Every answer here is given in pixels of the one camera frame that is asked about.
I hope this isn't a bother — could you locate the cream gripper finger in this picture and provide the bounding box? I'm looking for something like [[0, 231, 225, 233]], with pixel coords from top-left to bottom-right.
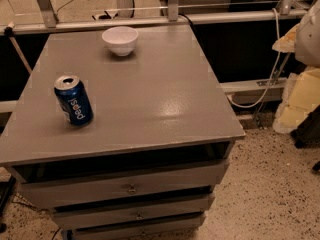
[[272, 24, 298, 53], [272, 66, 320, 134]]

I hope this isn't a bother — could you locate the blue pepsi can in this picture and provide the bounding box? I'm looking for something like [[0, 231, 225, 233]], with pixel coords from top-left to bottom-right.
[[54, 75, 93, 126]]

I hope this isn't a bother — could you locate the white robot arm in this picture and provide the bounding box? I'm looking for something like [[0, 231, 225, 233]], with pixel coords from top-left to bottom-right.
[[272, 0, 320, 133]]

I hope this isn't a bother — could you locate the white ceramic bowl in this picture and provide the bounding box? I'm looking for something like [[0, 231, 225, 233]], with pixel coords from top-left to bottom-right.
[[102, 26, 139, 56]]

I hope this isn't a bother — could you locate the bottom grey drawer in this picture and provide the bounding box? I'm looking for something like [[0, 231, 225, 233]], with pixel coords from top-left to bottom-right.
[[73, 213, 205, 240]]

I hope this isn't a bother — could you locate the grey drawer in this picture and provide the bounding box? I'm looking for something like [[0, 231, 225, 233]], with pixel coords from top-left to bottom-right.
[[53, 193, 214, 229], [18, 159, 229, 209], [73, 213, 205, 240]]

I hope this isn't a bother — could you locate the grey drawer cabinet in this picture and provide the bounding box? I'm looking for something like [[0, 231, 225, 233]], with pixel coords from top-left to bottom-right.
[[0, 24, 247, 240]]

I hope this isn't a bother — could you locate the middle grey drawer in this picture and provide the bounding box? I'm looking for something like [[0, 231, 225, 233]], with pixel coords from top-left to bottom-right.
[[53, 193, 214, 229]]

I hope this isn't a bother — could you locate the top grey drawer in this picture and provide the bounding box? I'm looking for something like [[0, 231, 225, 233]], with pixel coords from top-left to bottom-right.
[[18, 159, 229, 209]]

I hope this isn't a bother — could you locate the wooden stick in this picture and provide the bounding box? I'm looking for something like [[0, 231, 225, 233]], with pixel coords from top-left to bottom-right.
[[5, 22, 32, 74]]

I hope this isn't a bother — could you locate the white cable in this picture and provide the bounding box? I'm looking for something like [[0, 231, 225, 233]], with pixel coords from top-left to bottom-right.
[[227, 7, 283, 109]]

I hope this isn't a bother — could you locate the metal frame rail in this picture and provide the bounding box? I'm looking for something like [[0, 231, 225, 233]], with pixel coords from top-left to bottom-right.
[[0, 9, 309, 36]]

